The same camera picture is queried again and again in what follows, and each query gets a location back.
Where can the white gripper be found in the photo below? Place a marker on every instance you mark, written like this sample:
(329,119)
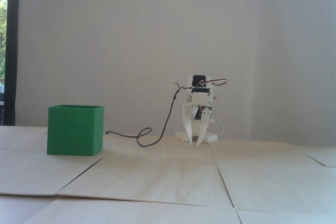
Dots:
(197,114)

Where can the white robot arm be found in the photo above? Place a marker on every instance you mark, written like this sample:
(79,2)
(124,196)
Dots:
(211,137)

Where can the green open box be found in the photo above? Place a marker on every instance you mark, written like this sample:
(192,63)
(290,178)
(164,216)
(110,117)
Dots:
(74,132)

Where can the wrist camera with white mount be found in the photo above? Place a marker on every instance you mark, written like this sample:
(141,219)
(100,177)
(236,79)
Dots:
(199,99)

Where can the dark window frame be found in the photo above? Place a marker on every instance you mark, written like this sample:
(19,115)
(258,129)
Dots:
(11,50)

